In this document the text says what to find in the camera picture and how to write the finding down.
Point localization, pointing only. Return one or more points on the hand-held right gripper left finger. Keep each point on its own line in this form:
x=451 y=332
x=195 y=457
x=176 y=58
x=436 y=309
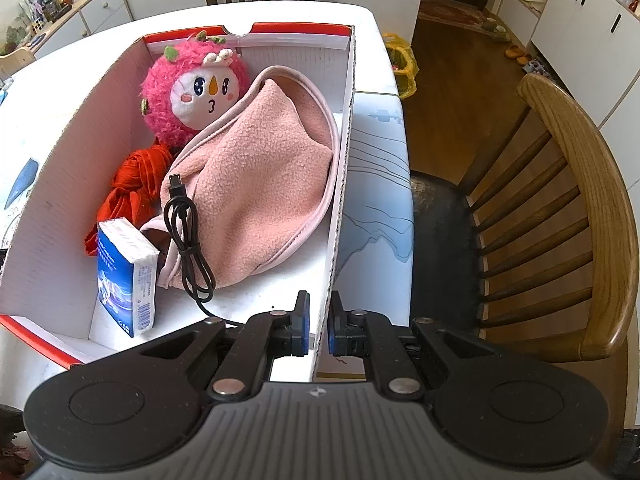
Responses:
x=300 y=327

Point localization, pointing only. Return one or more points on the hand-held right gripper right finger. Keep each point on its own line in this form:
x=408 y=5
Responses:
x=336 y=334

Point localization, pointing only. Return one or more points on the pink fleece cloth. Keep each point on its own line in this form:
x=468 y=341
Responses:
x=260 y=175

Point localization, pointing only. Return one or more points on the blue white tissue pack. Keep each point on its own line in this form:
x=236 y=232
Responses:
x=125 y=280

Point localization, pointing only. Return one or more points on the red cloth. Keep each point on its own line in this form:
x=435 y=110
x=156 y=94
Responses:
x=130 y=185

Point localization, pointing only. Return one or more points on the pink plush doll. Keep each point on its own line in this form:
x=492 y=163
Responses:
x=200 y=95

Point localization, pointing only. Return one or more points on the white cardboard box red rim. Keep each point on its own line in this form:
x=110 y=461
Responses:
x=60 y=240

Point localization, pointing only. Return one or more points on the yellow plastic bag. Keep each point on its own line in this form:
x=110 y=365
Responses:
x=402 y=62

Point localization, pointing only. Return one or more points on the orange slippers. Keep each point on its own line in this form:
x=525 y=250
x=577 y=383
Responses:
x=515 y=52

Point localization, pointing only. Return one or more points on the patterned hallway rug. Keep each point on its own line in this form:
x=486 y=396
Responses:
x=450 y=10

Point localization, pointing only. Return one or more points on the low white shelf unit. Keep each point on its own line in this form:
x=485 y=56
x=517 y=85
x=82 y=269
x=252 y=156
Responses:
x=515 y=15

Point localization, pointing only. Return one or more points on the white drawer cabinet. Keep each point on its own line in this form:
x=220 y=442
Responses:
x=100 y=10

